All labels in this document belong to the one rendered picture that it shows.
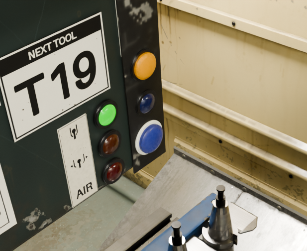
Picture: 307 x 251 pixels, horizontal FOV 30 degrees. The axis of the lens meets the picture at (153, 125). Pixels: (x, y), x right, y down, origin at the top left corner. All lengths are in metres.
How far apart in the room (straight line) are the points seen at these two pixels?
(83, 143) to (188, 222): 0.57
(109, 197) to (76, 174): 1.55
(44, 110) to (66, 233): 1.52
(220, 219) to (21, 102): 0.61
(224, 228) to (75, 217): 1.07
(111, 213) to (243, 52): 0.84
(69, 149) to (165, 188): 1.26
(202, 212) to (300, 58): 0.46
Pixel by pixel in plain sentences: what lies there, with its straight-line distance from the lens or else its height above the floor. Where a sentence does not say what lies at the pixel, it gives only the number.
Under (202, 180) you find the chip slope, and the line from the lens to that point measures 1.70.
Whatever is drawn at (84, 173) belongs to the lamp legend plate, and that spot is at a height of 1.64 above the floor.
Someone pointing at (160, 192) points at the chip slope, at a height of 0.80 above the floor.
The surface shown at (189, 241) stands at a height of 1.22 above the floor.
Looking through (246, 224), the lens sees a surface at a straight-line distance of 1.05.
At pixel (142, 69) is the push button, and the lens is 0.49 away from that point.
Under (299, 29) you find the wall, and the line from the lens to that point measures 1.29.
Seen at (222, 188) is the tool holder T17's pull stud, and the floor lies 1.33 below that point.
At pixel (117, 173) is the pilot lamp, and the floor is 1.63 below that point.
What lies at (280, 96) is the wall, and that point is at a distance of 1.40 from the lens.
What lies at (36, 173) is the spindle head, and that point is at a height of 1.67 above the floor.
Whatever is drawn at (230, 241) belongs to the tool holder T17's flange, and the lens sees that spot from 1.01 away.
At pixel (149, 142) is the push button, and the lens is 0.54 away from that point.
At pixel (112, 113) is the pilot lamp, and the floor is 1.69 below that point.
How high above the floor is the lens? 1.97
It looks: 36 degrees down
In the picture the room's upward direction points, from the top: 4 degrees counter-clockwise
